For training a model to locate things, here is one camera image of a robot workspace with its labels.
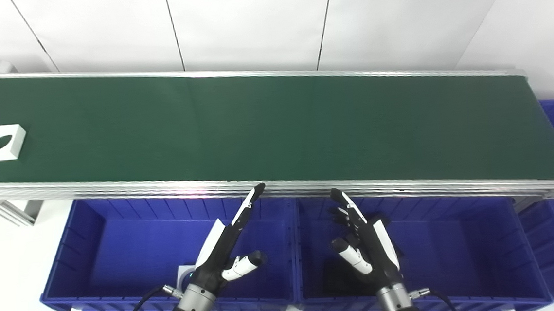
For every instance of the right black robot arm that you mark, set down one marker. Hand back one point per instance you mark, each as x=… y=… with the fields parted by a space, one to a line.
x=397 y=305

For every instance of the aluminium conveyor support leg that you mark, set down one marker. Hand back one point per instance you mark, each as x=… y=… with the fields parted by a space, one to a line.
x=8 y=213

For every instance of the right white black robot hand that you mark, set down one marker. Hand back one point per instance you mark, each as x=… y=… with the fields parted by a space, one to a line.
x=374 y=251

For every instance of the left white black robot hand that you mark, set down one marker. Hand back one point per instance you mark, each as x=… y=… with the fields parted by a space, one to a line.
x=225 y=247

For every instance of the green conveyor belt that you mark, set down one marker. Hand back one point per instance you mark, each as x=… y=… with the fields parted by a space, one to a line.
x=308 y=188
x=255 y=127

